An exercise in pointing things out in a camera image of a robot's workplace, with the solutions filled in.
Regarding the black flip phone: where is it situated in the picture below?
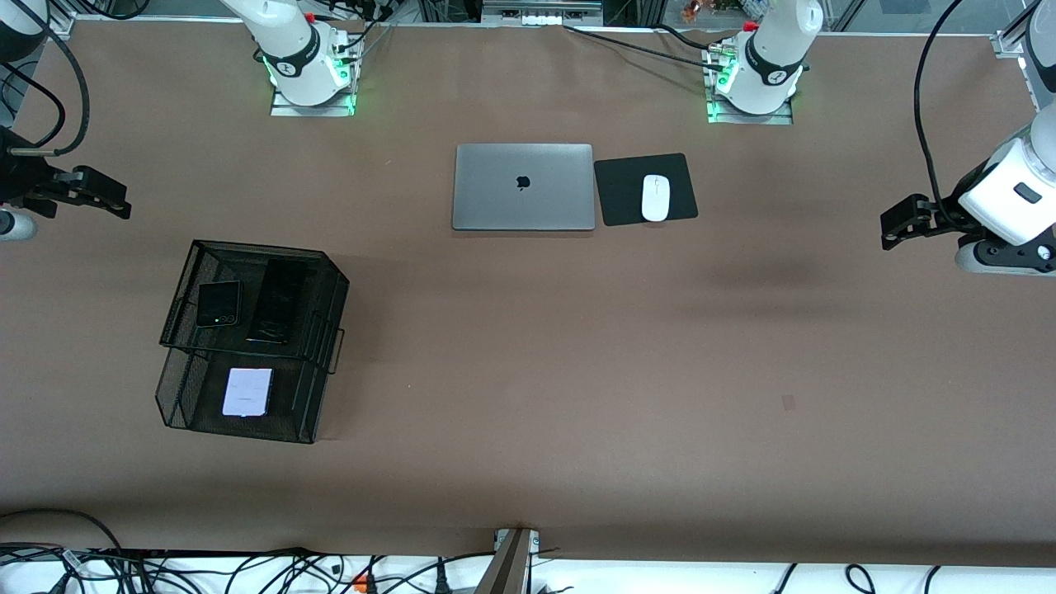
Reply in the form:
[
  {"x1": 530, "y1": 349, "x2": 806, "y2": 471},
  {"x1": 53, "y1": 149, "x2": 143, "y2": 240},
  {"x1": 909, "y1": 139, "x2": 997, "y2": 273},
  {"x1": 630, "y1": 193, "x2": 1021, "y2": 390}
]
[{"x1": 196, "y1": 280, "x2": 243, "y2": 328}]

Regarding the black slab smartphone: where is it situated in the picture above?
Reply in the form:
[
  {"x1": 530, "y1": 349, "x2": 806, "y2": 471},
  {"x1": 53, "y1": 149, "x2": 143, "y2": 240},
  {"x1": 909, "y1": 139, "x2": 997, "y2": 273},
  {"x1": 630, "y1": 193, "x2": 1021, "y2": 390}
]
[{"x1": 246, "y1": 258, "x2": 308, "y2": 345}]

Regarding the lavender flip phone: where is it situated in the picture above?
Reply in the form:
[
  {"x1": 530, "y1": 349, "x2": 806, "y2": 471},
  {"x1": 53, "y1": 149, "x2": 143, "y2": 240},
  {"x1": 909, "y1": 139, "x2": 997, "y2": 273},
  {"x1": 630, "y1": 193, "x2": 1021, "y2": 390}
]
[{"x1": 222, "y1": 367, "x2": 274, "y2": 418}]

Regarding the white computer mouse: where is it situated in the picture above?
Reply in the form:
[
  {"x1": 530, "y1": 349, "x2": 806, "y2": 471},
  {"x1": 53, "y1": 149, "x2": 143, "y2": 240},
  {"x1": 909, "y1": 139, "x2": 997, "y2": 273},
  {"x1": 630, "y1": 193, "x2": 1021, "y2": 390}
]
[{"x1": 642, "y1": 174, "x2": 671, "y2": 223}]

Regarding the black mesh two-tier organizer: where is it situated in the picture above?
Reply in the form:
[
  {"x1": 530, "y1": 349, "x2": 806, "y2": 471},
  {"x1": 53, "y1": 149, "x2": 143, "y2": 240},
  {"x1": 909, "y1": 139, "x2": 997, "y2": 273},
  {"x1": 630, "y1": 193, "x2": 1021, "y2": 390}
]
[{"x1": 155, "y1": 239, "x2": 350, "y2": 445}]

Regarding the black mouse pad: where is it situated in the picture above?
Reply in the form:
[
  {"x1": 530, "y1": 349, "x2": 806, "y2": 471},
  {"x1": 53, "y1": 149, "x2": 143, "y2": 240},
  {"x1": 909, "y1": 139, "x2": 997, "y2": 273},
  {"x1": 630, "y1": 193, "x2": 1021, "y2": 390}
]
[{"x1": 594, "y1": 153, "x2": 700, "y2": 227}]

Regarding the silver closed laptop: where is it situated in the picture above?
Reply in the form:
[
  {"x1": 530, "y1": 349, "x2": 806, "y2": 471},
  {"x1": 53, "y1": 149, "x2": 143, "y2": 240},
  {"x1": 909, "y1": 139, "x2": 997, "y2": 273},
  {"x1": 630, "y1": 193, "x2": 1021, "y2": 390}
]
[{"x1": 452, "y1": 144, "x2": 596, "y2": 232}]

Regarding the white power strip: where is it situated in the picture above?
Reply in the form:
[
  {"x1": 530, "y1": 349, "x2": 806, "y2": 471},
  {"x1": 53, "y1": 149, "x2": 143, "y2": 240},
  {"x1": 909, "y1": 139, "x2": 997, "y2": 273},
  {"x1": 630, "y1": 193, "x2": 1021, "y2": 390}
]
[{"x1": 483, "y1": 0, "x2": 605, "y2": 26}]

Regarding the black side cable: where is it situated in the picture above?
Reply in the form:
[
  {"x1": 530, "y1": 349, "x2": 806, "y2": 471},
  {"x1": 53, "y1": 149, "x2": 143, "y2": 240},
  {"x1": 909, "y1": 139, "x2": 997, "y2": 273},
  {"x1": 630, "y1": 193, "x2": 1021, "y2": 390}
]
[{"x1": 0, "y1": 59, "x2": 67, "y2": 153}]

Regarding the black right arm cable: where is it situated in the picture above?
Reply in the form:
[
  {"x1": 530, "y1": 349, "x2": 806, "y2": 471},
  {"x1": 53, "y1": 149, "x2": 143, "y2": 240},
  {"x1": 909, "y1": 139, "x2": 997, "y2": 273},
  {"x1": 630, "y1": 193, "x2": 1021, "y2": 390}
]
[{"x1": 0, "y1": 21, "x2": 90, "y2": 158}]

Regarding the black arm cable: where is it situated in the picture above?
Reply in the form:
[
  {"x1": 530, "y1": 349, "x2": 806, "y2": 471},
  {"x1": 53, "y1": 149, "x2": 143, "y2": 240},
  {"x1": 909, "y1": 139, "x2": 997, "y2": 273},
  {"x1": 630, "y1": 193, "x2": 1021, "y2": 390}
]
[
  {"x1": 914, "y1": 0, "x2": 970, "y2": 207},
  {"x1": 0, "y1": 21, "x2": 90, "y2": 158}
]

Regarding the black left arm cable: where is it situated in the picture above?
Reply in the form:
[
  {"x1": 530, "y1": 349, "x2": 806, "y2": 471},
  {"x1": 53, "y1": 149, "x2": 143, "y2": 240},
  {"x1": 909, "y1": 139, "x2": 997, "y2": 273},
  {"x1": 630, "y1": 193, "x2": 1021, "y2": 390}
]
[{"x1": 914, "y1": 0, "x2": 970, "y2": 207}]

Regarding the aluminium frame post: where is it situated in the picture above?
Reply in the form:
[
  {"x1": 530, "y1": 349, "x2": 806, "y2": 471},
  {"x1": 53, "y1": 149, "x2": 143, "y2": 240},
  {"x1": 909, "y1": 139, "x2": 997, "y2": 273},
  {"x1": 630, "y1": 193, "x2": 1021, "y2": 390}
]
[{"x1": 994, "y1": 31, "x2": 1056, "y2": 112}]

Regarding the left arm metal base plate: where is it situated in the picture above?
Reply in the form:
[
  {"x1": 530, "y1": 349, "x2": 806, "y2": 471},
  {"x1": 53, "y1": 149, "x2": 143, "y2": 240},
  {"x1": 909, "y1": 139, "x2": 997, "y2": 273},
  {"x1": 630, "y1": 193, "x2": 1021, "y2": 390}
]
[{"x1": 708, "y1": 92, "x2": 794, "y2": 126}]

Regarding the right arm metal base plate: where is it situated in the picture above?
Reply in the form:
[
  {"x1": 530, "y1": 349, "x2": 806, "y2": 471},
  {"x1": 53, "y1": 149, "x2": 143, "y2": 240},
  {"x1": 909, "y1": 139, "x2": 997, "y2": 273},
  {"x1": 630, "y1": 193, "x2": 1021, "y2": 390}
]
[{"x1": 271, "y1": 78, "x2": 357, "y2": 118}]

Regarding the short black table cable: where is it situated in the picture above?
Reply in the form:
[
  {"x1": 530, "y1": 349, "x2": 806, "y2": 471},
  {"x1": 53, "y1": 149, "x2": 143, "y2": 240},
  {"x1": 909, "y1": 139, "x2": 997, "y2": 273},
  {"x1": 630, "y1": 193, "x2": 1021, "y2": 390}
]
[{"x1": 656, "y1": 23, "x2": 731, "y2": 52}]

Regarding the black looped floor cable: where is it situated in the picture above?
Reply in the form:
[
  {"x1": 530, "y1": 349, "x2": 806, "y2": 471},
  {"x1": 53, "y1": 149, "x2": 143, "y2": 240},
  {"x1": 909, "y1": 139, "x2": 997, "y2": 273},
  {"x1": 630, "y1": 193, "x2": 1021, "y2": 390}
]
[{"x1": 0, "y1": 508, "x2": 125, "y2": 554}]

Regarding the long black table cable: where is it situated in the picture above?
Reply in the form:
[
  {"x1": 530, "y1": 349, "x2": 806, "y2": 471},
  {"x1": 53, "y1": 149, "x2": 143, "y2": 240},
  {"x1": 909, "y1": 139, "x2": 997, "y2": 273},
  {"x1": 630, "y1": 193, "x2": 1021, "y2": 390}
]
[{"x1": 563, "y1": 25, "x2": 727, "y2": 67}]

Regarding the aluminium table bracket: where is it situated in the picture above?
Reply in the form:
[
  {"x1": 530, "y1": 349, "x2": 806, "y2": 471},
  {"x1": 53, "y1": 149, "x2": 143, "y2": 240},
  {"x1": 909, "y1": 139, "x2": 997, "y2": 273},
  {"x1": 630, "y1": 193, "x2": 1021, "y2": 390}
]
[{"x1": 474, "y1": 528, "x2": 541, "y2": 594}]

